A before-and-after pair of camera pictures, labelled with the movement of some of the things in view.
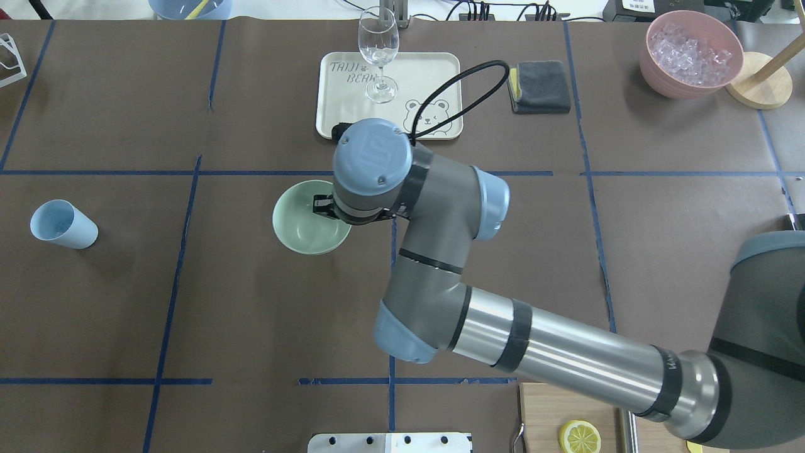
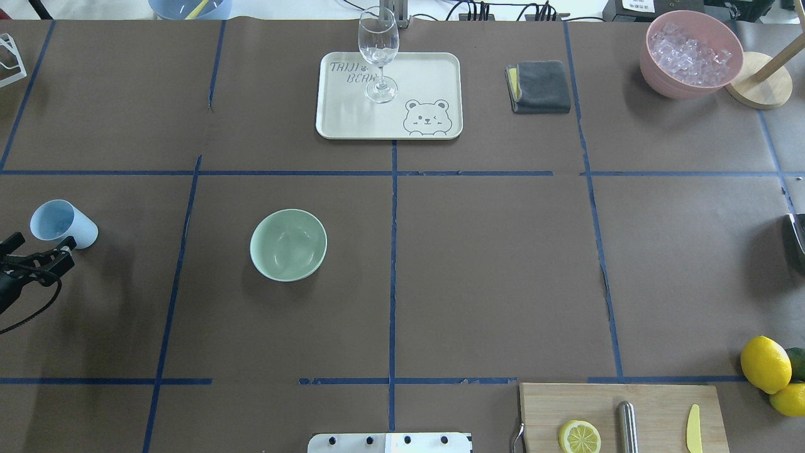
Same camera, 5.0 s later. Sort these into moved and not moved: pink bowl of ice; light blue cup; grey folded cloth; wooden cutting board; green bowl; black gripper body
Moved: black gripper body; green bowl
Not moved: wooden cutting board; pink bowl of ice; light blue cup; grey folded cloth
